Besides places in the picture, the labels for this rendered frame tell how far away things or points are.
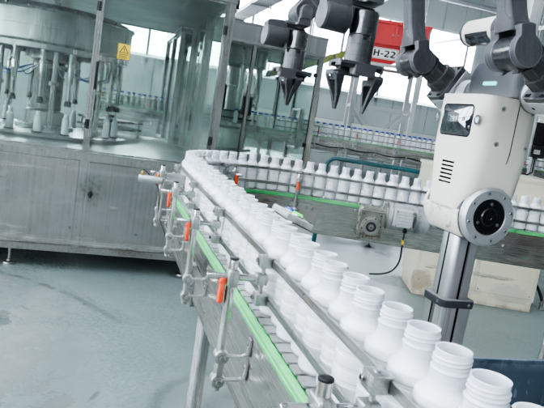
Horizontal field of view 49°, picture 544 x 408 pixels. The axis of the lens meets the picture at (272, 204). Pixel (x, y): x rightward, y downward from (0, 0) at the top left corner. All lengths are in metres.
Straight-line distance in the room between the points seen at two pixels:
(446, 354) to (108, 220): 4.09
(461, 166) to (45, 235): 3.51
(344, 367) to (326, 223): 2.22
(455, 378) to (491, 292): 5.07
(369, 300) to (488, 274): 4.89
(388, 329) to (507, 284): 5.01
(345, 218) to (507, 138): 1.46
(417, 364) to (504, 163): 1.06
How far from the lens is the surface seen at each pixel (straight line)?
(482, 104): 1.61
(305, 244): 0.95
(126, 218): 4.57
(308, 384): 0.86
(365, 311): 0.74
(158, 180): 2.24
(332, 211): 2.95
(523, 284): 5.74
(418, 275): 5.46
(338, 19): 1.24
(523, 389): 1.38
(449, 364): 0.60
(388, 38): 8.09
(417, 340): 0.65
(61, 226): 4.59
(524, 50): 1.45
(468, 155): 1.62
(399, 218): 2.82
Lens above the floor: 1.36
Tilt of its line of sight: 8 degrees down
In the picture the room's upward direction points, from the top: 9 degrees clockwise
